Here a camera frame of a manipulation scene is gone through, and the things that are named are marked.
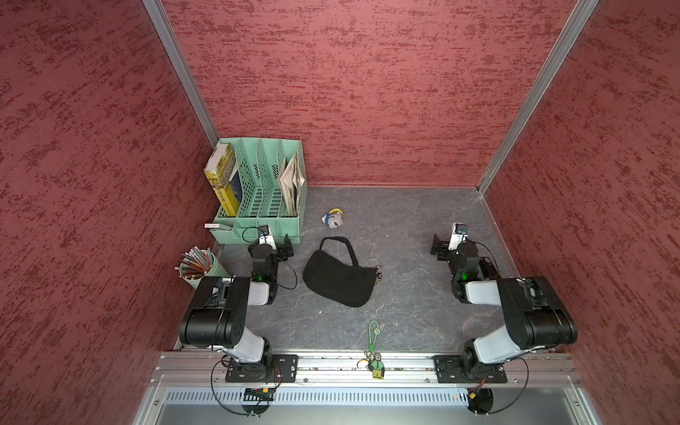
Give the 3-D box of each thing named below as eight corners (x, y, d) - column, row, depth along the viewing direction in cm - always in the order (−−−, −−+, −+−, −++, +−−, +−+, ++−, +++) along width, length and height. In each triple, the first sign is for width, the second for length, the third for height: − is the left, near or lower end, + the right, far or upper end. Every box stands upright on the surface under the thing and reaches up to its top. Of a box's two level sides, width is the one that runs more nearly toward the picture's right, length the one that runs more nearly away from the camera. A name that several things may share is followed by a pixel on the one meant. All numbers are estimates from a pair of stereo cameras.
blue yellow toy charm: (331, 233, 107) (330, 225, 103) (323, 221, 111) (322, 214, 107) (347, 225, 110) (347, 217, 106) (338, 214, 114) (338, 206, 109)
